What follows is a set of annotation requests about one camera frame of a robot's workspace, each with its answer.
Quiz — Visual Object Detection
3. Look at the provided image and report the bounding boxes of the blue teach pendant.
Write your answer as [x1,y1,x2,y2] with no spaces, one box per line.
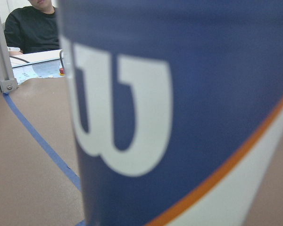
[12,59,64,84]

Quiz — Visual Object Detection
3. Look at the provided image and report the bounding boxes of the person in black shirt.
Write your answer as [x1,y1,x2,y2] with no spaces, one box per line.
[4,0,60,56]

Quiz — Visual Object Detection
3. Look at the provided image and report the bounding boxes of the Wilson tennis ball can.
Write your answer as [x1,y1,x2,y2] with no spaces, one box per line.
[58,0,283,226]

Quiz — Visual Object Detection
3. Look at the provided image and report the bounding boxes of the black cables on desk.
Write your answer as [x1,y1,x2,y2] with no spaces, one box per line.
[9,49,66,71]

